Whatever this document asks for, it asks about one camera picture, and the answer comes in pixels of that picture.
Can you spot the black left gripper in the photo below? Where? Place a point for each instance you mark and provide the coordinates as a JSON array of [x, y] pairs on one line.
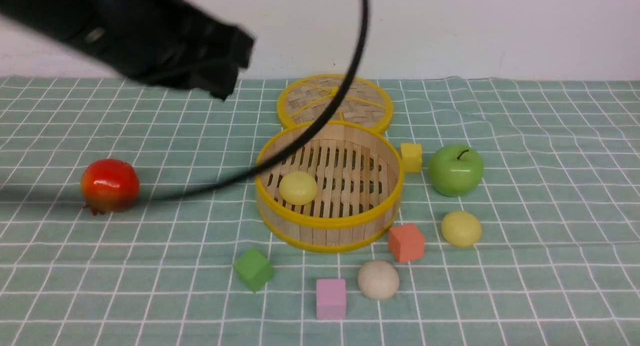
[[164, 43]]

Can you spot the pale yellow bun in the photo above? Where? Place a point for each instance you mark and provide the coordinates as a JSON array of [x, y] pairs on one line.
[[298, 188]]

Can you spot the white bun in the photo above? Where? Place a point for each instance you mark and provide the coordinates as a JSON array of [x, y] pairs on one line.
[[378, 280]]

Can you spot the bamboo steamer tray yellow rim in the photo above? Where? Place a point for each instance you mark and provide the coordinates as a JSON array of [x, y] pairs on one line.
[[359, 177]]

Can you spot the red pomegranate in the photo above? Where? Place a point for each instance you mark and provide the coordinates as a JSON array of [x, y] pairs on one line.
[[109, 186]]

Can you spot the green foam cube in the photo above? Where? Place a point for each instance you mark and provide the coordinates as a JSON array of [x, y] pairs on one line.
[[253, 269]]

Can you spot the yellow foam cube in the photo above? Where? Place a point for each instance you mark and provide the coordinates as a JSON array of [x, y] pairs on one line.
[[412, 157]]

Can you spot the pink foam cube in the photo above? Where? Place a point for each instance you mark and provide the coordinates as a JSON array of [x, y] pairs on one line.
[[331, 298]]

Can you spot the orange foam cube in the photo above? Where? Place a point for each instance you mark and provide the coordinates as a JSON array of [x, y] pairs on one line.
[[406, 243]]

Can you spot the green apple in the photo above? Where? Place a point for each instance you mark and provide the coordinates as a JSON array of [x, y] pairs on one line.
[[455, 170]]

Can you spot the green checkered tablecloth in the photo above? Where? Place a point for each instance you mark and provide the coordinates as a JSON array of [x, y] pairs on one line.
[[557, 263]]

